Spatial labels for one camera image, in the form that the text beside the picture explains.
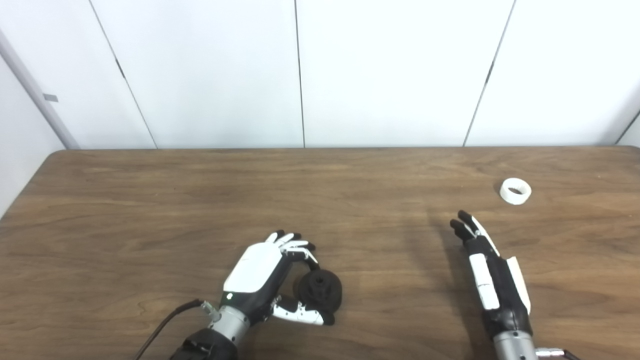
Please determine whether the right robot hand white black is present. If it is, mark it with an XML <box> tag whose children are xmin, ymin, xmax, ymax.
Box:
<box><xmin>449</xmin><ymin>210</ymin><xmax>533</xmax><ymax>342</ymax></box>

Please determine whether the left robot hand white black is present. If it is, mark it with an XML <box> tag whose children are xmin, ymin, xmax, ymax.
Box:
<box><xmin>220</xmin><ymin>230</ymin><xmax>336</xmax><ymax>327</ymax></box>

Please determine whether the round black part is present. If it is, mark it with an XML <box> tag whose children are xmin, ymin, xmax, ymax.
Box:
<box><xmin>293</xmin><ymin>269</ymin><xmax>344</xmax><ymax>318</ymax></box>

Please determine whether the white ring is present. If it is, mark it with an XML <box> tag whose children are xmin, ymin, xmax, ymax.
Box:
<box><xmin>499</xmin><ymin>178</ymin><xmax>532</xmax><ymax>206</ymax></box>

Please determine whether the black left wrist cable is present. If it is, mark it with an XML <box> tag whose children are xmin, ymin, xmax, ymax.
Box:
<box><xmin>132</xmin><ymin>299</ymin><xmax>222</xmax><ymax>360</ymax></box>

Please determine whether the grey wall corner post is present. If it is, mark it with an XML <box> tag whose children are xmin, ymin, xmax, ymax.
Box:
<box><xmin>0</xmin><ymin>27</ymin><xmax>82</xmax><ymax>150</ymax></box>

